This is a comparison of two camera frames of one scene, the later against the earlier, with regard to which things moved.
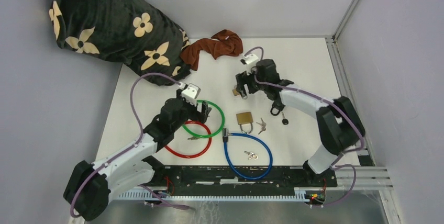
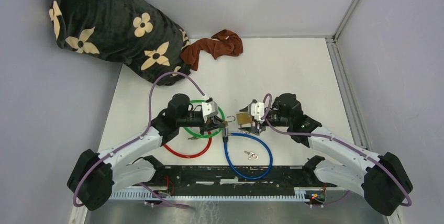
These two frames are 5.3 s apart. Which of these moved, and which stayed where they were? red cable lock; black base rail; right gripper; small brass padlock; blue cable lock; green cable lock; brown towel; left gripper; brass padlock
Moved: small brass padlock; left gripper; right gripper
Stayed: black base rail; red cable lock; brown towel; brass padlock; green cable lock; blue cable lock
